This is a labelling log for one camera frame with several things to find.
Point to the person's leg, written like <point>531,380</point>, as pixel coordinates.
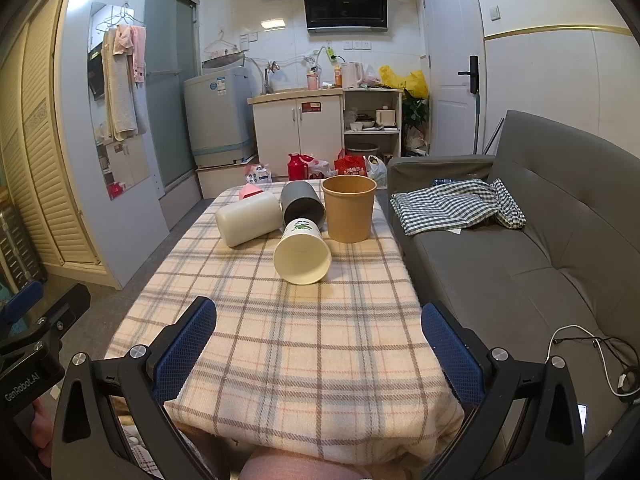
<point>305,467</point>

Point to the green checked cloth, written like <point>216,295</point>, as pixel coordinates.
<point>450,207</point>

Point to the pink tissue box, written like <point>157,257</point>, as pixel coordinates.
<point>250,192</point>

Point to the louvered wardrobe door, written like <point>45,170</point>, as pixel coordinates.
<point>50,160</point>

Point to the printed packet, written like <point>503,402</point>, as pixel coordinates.
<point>257,174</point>

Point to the pink bottle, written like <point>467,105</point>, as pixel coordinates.
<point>312,81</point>

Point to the yellow plastic bag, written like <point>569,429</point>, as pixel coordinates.
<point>412,82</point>

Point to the person's left hand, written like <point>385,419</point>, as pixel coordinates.
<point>42,425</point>

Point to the white phone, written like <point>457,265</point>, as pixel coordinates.
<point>583,417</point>

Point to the green plant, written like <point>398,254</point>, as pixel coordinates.
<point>415,110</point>

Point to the white electric kettle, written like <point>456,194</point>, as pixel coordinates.
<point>352,75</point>

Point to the white plastic cup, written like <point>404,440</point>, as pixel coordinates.
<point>247,219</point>

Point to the white sink cabinet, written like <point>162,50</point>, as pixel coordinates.
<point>297,130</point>

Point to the dark plastic basin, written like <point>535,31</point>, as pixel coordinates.
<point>361,150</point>

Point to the white wall panel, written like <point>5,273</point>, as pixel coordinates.
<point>75,160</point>

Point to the small white appliance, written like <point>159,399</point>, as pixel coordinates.
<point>385,117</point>

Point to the white open shelf unit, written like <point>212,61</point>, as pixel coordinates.
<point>372,97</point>

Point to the red thermos jug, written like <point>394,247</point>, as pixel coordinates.
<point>296,167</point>

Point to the beige towel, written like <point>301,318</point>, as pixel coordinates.
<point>119,95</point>

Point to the orange bottle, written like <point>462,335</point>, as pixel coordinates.
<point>338,76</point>

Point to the wall mirror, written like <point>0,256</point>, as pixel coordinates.
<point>125,165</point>

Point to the grey pot lid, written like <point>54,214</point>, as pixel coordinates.
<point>222,61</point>

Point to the white light switch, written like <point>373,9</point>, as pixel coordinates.
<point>494,13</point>

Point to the grey plastic cup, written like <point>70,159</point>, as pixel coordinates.
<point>300,200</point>

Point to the brown paper cup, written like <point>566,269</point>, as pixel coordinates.
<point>348,215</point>

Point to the white paper cup green print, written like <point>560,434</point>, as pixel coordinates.
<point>302,257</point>

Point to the frosted glass door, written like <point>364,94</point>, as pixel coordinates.
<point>165,110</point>

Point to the metal faucet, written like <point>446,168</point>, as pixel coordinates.
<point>268,77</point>

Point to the red plastic bag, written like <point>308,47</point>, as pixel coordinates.
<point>351,165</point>

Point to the grey washing machine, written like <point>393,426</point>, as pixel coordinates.
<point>217,115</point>

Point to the pink towel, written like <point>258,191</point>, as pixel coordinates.
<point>135,50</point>

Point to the white plastic bag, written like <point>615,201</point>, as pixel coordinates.
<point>320,169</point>
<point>377,172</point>

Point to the green white power strip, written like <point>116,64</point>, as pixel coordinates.
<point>330,54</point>

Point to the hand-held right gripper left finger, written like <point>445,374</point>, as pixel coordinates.
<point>182,347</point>

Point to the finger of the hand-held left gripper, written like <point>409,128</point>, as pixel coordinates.
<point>20,301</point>
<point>67,307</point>

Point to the white door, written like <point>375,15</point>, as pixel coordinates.
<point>447,35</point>

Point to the grey sofa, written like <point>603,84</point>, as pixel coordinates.
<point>505,280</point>

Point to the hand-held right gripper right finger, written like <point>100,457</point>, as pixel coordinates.
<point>452,352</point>

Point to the plaid tablecloth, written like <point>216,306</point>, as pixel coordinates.
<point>300,345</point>

